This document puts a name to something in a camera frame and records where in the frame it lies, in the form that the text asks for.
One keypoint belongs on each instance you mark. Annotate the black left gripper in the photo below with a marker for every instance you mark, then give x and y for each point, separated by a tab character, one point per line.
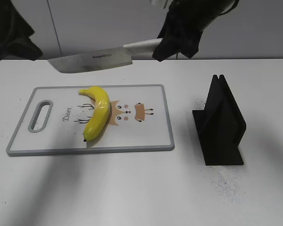
15	34

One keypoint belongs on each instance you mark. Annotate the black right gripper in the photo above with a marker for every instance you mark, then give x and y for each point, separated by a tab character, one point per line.
185	23

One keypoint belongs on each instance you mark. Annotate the white-handled kitchen knife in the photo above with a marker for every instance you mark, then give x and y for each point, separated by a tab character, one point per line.
103	59

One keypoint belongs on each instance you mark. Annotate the yellow plastic banana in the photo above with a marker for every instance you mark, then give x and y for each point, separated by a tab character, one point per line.
101	112

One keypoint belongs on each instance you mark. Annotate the black knife stand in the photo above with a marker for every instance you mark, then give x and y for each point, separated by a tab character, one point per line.
220	125

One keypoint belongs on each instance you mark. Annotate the white grey-rimmed cutting board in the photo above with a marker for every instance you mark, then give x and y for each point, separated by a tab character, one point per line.
54	119

